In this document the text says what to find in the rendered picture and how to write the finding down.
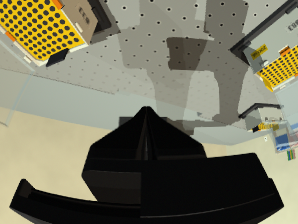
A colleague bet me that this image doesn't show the yellow tip rack with holes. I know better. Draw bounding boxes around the yellow tip rack with holes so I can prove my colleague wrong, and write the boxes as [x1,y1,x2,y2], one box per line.
[0,0,85,67]
[257,45,298,92]

